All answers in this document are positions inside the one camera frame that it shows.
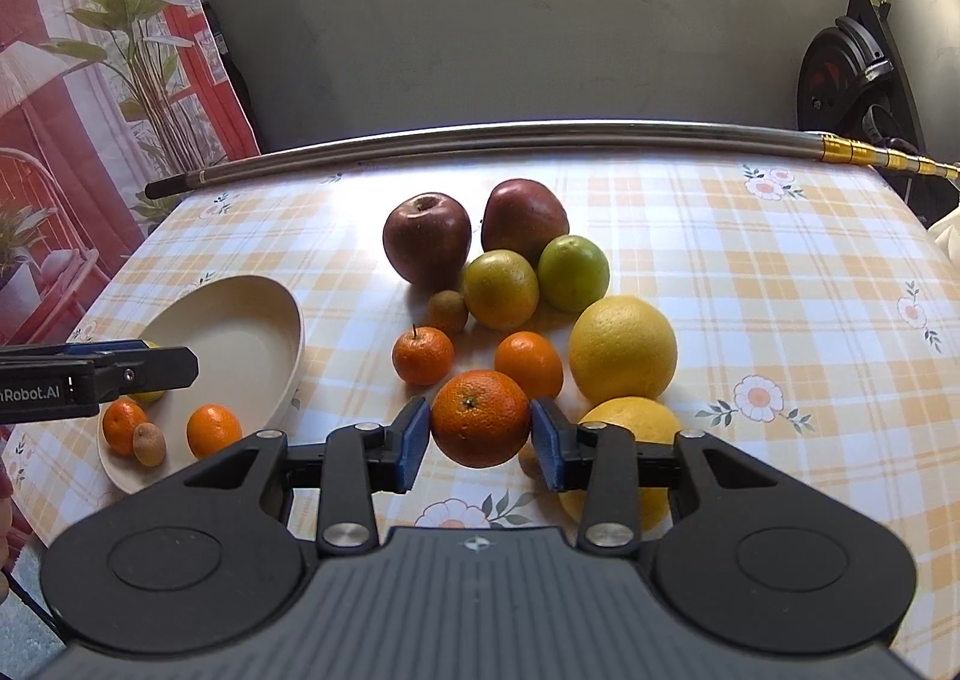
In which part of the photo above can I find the green orange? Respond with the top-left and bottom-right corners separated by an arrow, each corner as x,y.
537,234 -> 611,315

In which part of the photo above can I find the telescopic metal pole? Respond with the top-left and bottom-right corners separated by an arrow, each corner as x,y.
145,119 -> 960,201

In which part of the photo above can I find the yellow-green orange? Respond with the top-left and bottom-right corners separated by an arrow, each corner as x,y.
462,249 -> 541,332

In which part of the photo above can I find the small brown fruit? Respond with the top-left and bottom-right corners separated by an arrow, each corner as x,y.
133,423 -> 167,468
426,290 -> 470,336

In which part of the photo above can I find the white bag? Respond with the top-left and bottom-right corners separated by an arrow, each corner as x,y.
926,203 -> 960,253

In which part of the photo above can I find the red apple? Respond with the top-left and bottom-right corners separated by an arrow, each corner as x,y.
382,192 -> 473,291
481,178 -> 571,267

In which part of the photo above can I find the printed red wall cloth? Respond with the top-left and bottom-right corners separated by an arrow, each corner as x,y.
0,0 -> 263,351

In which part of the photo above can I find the large yellow citrus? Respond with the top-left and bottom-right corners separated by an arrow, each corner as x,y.
568,295 -> 679,405
556,396 -> 683,535

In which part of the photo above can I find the checked floral tablecloth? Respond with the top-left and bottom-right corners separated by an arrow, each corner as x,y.
0,151 -> 960,680

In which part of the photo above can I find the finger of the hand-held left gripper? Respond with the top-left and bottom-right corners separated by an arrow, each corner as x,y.
94,348 -> 200,402
0,341 -> 155,363

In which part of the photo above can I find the tangerine with stem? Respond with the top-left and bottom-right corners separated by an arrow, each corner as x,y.
392,323 -> 455,387

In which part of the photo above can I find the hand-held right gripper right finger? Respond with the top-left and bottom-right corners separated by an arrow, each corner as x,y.
529,395 -> 785,557

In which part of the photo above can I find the black exercise bike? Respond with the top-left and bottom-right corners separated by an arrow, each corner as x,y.
795,0 -> 960,163

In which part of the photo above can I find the large orange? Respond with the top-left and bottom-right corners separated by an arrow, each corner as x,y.
430,369 -> 533,469

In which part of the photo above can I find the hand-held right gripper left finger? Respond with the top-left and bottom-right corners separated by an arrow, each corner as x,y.
180,395 -> 432,557

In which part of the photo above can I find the cream plate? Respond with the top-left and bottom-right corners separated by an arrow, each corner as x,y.
97,275 -> 306,495

